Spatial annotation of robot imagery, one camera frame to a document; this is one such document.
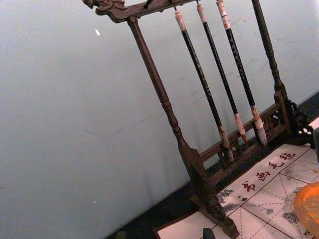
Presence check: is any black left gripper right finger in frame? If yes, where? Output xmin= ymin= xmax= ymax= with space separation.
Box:
xmin=202 ymin=227 xmax=216 ymax=239

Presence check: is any dark carved wooden brush rack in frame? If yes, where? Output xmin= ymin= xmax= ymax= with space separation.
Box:
xmin=82 ymin=0 xmax=317 ymax=239

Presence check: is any black brush with brown tip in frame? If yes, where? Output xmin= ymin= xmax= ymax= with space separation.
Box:
xmin=195 ymin=3 xmax=249 ymax=147

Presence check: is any white felt mat, red grid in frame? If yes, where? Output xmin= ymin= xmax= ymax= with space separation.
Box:
xmin=153 ymin=143 xmax=319 ymax=239

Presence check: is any black brush with dark tip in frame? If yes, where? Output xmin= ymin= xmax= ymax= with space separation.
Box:
xmin=173 ymin=10 xmax=236 ymax=165

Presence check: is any orange translucent dish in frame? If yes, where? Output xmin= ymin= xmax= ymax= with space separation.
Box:
xmin=294 ymin=181 xmax=319 ymax=238

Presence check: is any black brush with grey tip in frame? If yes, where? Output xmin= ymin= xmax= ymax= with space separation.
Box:
xmin=215 ymin=0 xmax=268 ymax=147

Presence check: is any dark grey box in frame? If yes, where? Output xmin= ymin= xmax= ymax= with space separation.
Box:
xmin=312 ymin=126 xmax=319 ymax=163

